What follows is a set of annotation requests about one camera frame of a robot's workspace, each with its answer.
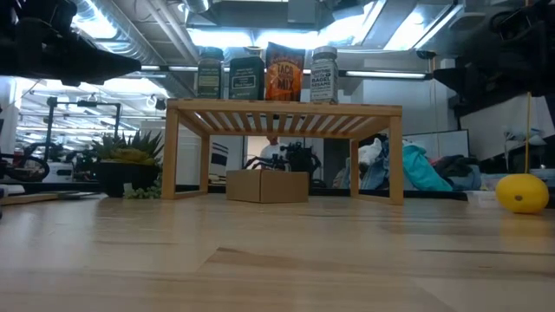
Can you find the black background robot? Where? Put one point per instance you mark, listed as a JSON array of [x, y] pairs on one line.
[[303, 158]]

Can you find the thin wooden stick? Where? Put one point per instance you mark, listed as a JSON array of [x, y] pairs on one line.
[[26, 198]]

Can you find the small cardboard box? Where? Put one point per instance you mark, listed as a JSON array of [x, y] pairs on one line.
[[269, 186]]

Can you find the person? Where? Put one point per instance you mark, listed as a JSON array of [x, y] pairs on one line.
[[273, 149]]

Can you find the black metal rig frame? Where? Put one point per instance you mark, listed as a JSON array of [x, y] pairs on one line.
[[433, 195]]

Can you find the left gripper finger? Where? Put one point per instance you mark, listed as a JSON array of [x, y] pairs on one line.
[[95, 67]]

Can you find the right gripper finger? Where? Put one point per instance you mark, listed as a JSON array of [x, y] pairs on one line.
[[453, 80]]

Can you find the black framed white panel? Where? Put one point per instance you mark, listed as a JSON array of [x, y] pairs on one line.
[[438, 143]]

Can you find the wooden slatted shelf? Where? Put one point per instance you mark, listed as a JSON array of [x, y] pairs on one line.
[[286, 106]]

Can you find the potted succulent plant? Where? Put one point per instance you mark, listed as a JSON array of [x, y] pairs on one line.
[[126, 173]]

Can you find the ceiling light strip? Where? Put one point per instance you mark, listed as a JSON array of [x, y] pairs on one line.
[[381, 74]]

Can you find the green black pepper tin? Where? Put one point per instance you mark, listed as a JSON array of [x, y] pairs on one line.
[[246, 80]]

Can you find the orange taco mix packet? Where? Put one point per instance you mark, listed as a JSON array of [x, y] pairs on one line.
[[285, 73]]

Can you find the pile of blue clothes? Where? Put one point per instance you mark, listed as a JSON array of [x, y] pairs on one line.
[[420, 173]]

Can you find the white background device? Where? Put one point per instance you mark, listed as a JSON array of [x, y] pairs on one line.
[[58, 172]]

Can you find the black side desk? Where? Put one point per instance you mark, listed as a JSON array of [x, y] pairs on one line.
[[498, 106]]

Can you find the yellow lemon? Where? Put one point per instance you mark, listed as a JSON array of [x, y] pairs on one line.
[[522, 193]]

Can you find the green-lid oregano jar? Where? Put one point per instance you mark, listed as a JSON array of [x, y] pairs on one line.
[[210, 78]]

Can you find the black background stand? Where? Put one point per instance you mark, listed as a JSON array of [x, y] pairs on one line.
[[82, 104]]

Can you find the white-lid bagel seasoning jar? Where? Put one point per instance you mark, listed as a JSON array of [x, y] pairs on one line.
[[324, 78]]

